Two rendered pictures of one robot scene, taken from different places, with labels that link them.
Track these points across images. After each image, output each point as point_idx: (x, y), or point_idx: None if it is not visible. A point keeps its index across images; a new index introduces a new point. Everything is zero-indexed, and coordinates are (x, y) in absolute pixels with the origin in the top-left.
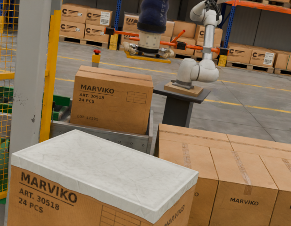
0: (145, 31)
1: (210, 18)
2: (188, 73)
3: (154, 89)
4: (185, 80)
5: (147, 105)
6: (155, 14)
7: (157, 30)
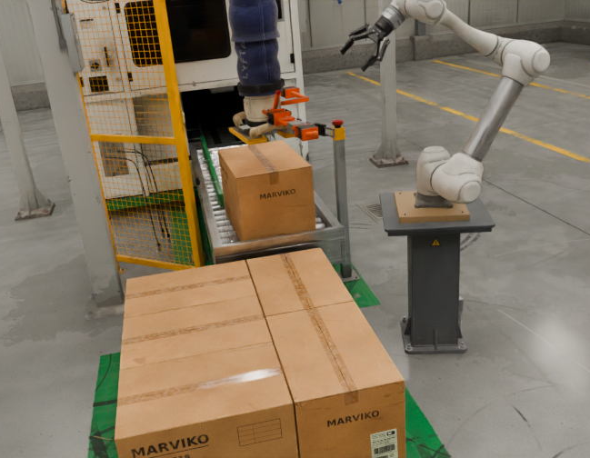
0: None
1: (505, 62)
2: (419, 175)
3: (379, 195)
4: (418, 190)
5: (238, 204)
6: (237, 66)
7: (242, 92)
